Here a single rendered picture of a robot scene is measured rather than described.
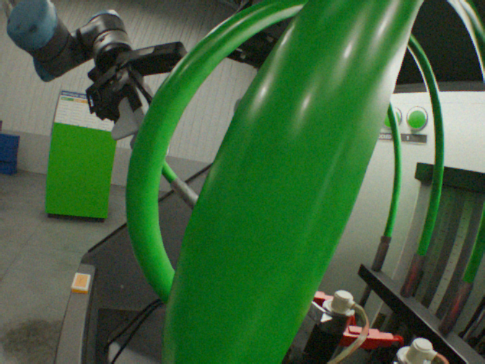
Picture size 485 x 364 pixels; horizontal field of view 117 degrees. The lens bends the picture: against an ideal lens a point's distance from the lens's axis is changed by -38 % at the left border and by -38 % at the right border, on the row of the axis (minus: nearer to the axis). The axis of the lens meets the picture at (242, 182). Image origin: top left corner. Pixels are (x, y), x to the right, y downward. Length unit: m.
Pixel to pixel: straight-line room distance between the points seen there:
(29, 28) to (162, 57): 0.20
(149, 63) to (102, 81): 0.07
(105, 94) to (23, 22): 0.17
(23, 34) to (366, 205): 0.66
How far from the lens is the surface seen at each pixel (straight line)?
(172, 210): 0.52
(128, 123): 0.31
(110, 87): 0.36
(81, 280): 0.48
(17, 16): 0.40
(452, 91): 0.47
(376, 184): 0.52
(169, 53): 0.35
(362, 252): 0.53
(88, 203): 3.54
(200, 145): 6.99
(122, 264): 0.56
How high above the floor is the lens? 1.22
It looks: 5 degrees down
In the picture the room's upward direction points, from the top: 12 degrees clockwise
